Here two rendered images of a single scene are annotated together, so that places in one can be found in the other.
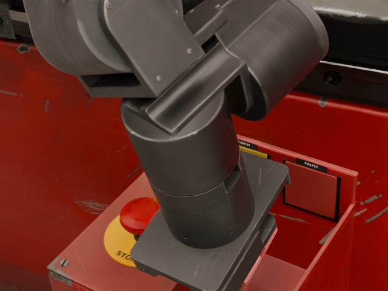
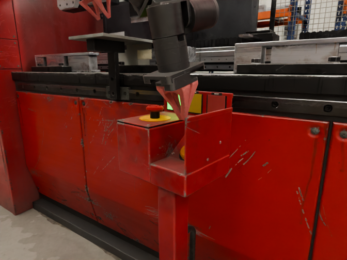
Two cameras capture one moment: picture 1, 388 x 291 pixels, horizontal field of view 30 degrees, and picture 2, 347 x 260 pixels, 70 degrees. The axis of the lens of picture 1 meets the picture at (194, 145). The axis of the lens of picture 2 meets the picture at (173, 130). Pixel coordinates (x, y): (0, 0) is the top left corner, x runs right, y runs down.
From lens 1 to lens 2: 34 cm
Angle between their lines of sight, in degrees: 24
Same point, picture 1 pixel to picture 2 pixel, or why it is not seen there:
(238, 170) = (183, 39)
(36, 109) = not seen: hidden behind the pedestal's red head
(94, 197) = not seen: hidden behind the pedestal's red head
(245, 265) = (183, 79)
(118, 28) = not seen: outside the picture
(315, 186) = (217, 102)
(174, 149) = (160, 9)
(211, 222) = (172, 55)
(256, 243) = (188, 75)
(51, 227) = (128, 180)
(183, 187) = (162, 32)
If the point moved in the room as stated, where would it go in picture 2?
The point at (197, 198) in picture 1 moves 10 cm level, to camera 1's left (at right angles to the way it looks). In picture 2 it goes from (167, 39) to (106, 40)
